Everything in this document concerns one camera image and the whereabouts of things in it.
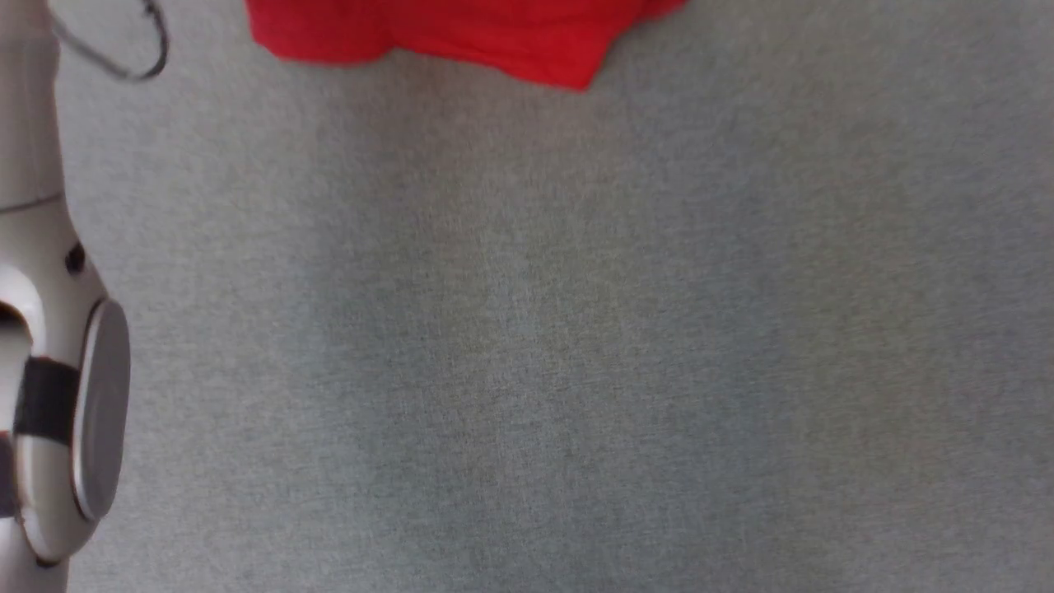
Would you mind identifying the red white jersey garment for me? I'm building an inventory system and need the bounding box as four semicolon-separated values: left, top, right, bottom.
245;0;689;92

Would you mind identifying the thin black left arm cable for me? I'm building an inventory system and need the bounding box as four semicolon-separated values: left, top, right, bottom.
48;0;170;82

